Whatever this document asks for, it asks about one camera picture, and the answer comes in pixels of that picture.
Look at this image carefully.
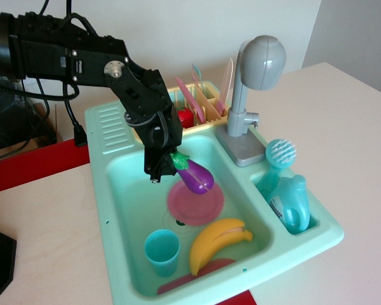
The yellow toy banana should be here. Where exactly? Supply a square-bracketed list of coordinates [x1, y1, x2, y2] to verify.
[189, 218, 253, 276]

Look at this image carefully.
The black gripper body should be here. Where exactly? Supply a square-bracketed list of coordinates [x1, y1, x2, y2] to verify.
[133, 106, 184, 175]

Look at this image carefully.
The grey toy faucet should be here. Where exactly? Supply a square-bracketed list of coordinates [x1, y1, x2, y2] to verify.
[216, 35, 286, 167]

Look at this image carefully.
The yellow dish rack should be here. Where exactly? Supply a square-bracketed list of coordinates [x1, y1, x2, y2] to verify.
[168, 81, 229, 135]

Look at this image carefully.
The pink plate in rack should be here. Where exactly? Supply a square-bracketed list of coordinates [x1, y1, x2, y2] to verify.
[175, 77, 206, 123]

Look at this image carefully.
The pink toy plate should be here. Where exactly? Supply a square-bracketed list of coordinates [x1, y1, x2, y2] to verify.
[167, 180, 225, 226]

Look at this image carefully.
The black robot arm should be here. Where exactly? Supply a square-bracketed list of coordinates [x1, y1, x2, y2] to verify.
[0, 12, 182, 181]

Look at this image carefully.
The pink toy knife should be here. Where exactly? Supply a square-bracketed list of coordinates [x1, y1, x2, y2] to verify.
[219, 57, 234, 104]

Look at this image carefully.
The black bag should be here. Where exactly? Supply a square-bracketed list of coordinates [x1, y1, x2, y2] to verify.
[0, 77, 56, 149]

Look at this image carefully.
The purple toy eggplant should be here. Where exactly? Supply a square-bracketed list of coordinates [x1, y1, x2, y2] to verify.
[170, 151, 215, 194]

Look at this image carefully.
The teal dish brush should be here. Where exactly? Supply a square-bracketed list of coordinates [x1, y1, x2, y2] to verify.
[257, 139, 297, 198]

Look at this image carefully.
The teal toy cup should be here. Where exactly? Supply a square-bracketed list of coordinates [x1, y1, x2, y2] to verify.
[144, 229, 180, 277]

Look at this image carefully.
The teal and pink utensil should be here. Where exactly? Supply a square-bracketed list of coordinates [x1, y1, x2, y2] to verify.
[191, 64, 207, 97]

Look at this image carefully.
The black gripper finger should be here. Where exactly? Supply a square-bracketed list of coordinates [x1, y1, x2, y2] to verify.
[149, 155, 177, 183]

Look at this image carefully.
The teal detergent bottle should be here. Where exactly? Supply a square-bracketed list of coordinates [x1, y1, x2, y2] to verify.
[266, 175, 311, 234]

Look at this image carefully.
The red toy tomato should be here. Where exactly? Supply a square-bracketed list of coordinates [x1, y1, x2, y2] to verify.
[177, 107, 194, 128]

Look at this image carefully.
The mint green toy sink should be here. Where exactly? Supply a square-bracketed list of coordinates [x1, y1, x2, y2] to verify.
[85, 101, 344, 304]

